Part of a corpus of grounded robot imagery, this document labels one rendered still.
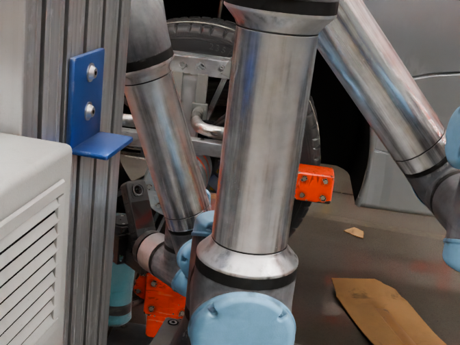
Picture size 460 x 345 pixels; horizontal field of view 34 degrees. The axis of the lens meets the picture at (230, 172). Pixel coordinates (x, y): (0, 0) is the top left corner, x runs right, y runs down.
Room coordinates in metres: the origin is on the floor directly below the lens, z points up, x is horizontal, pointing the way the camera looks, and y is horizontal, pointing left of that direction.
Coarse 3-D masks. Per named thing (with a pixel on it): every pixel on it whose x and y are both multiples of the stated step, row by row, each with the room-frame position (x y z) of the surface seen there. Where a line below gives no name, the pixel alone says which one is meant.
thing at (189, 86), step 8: (184, 80) 1.69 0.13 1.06; (192, 80) 1.69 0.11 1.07; (184, 88) 1.69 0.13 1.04; (192, 88) 1.69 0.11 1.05; (184, 96) 1.69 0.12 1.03; (192, 96) 1.69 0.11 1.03; (184, 104) 1.69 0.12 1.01; (184, 112) 1.69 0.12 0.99; (192, 128) 1.69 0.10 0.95; (192, 136) 1.69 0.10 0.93
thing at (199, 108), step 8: (200, 80) 1.68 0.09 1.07; (200, 88) 1.68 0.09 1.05; (200, 96) 1.68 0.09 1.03; (192, 104) 1.67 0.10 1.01; (200, 104) 1.67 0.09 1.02; (192, 112) 1.62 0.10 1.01; (200, 112) 1.61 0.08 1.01; (192, 120) 1.55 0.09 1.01; (200, 120) 1.53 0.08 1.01; (200, 128) 1.51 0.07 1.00; (208, 128) 1.50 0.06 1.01; (216, 128) 1.50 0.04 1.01; (208, 136) 1.50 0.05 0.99; (216, 136) 1.49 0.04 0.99
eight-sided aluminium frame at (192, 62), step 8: (176, 56) 1.69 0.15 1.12; (184, 56) 1.68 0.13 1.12; (192, 56) 1.69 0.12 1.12; (200, 56) 1.72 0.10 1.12; (208, 56) 1.72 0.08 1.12; (216, 56) 1.73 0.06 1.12; (176, 64) 1.68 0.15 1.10; (184, 64) 1.73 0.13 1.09; (192, 64) 1.68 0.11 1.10; (200, 64) 1.72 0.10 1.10; (208, 64) 1.68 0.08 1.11; (216, 64) 1.68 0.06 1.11; (224, 64) 1.68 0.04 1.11; (184, 72) 1.68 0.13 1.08; (192, 72) 1.68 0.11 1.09; (200, 72) 1.68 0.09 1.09; (208, 72) 1.68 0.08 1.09; (216, 72) 1.68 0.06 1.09; (224, 72) 1.68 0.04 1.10
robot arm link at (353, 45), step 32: (352, 0) 0.89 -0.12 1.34; (320, 32) 0.88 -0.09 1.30; (352, 32) 0.88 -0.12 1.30; (352, 64) 0.88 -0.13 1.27; (384, 64) 0.89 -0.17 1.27; (352, 96) 0.91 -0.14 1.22; (384, 96) 0.88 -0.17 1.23; (416, 96) 0.90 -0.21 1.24; (384, 128) 0.89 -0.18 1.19; (416, 128) 0.89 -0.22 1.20; (416, 160) 0.89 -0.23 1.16; (416, 192) 0.92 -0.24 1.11
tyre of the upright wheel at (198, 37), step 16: (192, 16) 1.97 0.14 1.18; (176, 32) 1.77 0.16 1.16; (192, 32) 1.77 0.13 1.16; (208, 32) 1.77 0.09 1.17; (224, 32) 1.78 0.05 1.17; (176, 48) 1.77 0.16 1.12; (192, 48) 1.77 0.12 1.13; (208, 48) 1.76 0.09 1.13; (224, 48) 1.76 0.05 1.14; (304, 144) 1.75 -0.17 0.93; (304, 160) 1.75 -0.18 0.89; (304, 208) 1.75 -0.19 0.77
